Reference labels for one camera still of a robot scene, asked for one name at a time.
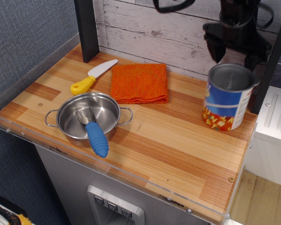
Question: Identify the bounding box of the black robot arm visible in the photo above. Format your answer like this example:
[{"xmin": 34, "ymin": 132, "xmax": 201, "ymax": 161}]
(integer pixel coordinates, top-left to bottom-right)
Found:
[{"xmin": 203, "ymin": 0, "xmax": 274, "ymax": 71}]

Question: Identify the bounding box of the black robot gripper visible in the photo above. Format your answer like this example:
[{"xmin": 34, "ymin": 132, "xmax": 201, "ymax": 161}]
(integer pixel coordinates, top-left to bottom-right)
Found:
[{"xmin": 203, "ymin": 14, "xmax": 272, "ymax": 70}]

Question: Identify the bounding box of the silver steel pot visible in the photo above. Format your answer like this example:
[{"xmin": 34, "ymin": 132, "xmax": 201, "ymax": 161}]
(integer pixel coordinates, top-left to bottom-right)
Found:
[{"xmin": 44, "ymin": 92, "xmax": 133, "ymax": 147}]

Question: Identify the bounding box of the blue labelled soup can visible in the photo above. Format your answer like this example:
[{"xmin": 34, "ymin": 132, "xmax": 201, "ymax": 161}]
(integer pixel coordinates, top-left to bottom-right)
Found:
[{"xmin": 202, "ymin": 64, "xmax": 260, "ymax": 131}]

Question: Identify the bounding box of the clear acrylic table guard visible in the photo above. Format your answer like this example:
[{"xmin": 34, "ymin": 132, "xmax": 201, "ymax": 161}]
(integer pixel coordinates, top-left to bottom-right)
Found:
[{"xmin": 0, "ymin": 44, "xmax": 257, "ymax": 225}]

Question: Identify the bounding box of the yellow black object bottom left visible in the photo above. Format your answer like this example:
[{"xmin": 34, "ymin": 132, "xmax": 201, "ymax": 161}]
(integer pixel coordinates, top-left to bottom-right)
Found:
[{"xmin": 16, "ymin": 214, "xmax": 33, "ymax": 225}]

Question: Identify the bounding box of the white toy sink unit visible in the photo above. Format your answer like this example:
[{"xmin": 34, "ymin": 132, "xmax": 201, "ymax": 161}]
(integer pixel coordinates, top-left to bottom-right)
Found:
[{"xmin": 244, "ymin": 86, "xmax": 281, "ymax": 185}]

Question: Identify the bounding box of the orange folded cloth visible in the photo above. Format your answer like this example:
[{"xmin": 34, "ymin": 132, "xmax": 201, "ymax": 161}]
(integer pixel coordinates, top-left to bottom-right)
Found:
[{"xmin": 110, "ymin": 64, "xmax": 169, "ymax": 104}]

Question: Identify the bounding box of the yellow handled toy knife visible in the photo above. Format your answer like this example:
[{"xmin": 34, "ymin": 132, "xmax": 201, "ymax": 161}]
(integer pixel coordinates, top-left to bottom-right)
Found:
[{"xmin": 70, "ymin": 59, "xmax": 118, "ymax": 96}]

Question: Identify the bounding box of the black right shelf post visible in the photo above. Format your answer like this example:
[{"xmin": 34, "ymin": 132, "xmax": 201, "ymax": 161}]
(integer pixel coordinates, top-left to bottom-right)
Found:
[{"xmin": 251, "ymin": 28, "xmax": 281, "ymax": 114}]

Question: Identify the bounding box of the black left shelf post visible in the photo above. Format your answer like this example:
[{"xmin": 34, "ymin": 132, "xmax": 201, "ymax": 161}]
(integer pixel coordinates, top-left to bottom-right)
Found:
[{"xmin": 74, "ymin": 0, "xmax": 100, "ymax": 63}]

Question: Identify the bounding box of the black shelf post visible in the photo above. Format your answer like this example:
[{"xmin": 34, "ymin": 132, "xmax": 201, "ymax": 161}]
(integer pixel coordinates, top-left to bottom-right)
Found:
[
  {"xmin": 74, "ymin": 0, "xmax": 100, "ymax": 63},
  {"xmin": 251, "ymin": 28, "xmax": 281, "ymax": 114}
]

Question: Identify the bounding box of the grey toy fridge cabinet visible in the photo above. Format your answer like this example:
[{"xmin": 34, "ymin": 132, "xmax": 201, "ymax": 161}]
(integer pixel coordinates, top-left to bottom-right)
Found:
[{"xmin": 36, "ymin": 144, "xmax": 208, "ymax": 225}]

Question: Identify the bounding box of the silver ice dispenser panel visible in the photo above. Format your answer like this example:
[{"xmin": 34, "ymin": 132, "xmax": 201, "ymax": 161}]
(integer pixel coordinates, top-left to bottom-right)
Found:
[{"xmin": 87, "ymin": 185, "xmax": 145, "ymax": 225}]

